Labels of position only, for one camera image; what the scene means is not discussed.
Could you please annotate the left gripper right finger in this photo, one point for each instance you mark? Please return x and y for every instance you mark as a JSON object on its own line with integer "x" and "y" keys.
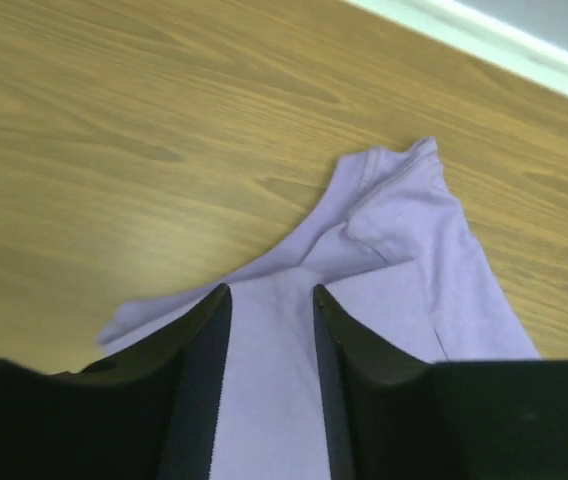
{"x": 380, "y": 413}

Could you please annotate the purple t shirt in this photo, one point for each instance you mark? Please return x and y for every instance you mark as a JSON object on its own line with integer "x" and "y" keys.
{"x": 392, "y": 245}

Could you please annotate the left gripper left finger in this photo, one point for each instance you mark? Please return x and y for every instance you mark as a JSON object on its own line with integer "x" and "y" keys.
{"x": 149, "y": 411}

